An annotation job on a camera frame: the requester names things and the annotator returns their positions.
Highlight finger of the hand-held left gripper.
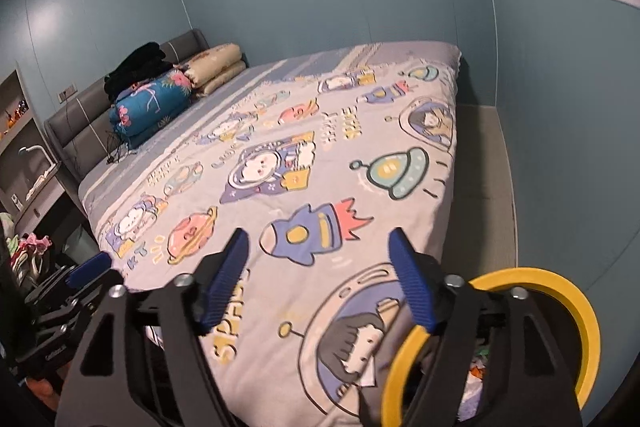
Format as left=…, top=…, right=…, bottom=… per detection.
left=37, top=271, right=124, bottom=333
left=30, top=253, right=112, bottom=305

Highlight white desk lamp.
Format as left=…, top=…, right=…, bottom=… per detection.
left=18, top=145, right=53, bottom=172

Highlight bed with cartoon sheet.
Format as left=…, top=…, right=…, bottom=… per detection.
left=79, top=41, right=463, bottom=427

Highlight yellow rimmed trash bin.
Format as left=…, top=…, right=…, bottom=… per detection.
left=382, top=268, right=601, bottom=427

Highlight white shelf unit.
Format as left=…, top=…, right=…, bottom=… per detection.
left=0, top=69, right=66, bottom=228

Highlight pink clothes pile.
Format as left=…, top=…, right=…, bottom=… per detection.
left=0, top=212, right=53, bottom=268

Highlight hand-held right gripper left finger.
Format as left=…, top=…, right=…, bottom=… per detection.
left=55, top=228, right=249, bottom=427

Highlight black charger cable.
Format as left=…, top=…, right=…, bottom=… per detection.
left=102, top=132, right=136, bottom=165

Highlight white cloth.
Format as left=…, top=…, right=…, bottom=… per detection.
left=27, top=179, right=56, bottom=198

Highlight beige folded quilt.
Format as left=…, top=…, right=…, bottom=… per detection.
left=182, top=43, right=248, bottom=96

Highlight black folded clothes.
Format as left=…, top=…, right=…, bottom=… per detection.
left=104, top=42, right=173, bottom=98

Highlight grey padded headboard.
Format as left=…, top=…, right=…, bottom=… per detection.
left=44, top=28, right=210, bottom=180

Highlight green wastebasket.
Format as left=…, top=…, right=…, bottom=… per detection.
left=62, top=224, right=101, bottom=265

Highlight blue floral folded quilt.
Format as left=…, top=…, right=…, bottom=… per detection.
left=110, top=68, right=193, bottom=150

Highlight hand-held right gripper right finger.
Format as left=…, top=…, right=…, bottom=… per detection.
left=357, top=228, right=583, bottom=427

